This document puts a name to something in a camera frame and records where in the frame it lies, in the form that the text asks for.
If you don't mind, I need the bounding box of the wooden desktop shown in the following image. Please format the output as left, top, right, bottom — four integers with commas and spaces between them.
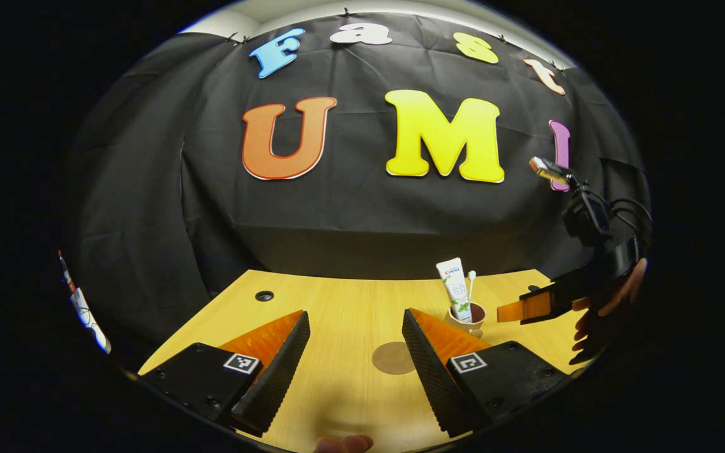
138, 269, 590, 453

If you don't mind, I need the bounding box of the black backdrop cloth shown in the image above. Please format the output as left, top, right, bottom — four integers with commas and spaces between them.
64, 13, 653, 372

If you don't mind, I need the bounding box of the white toothpaste tube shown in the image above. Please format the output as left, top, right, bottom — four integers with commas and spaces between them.
436, 257, 473, 323

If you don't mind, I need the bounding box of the brown round coaster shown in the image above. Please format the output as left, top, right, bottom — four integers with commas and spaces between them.
372, 341, 417, 376

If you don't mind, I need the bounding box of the beige cup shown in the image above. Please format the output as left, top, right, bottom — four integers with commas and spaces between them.
443, 302, 487, 338

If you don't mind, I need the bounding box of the black cable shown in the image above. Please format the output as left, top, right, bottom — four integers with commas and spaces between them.
608, 198, 653, 237

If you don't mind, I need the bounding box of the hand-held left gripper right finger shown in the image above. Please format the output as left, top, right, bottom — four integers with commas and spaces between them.
402, 307, 571, 438

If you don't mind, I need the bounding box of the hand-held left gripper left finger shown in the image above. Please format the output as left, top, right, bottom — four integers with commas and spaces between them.
138, 310, 312, 438

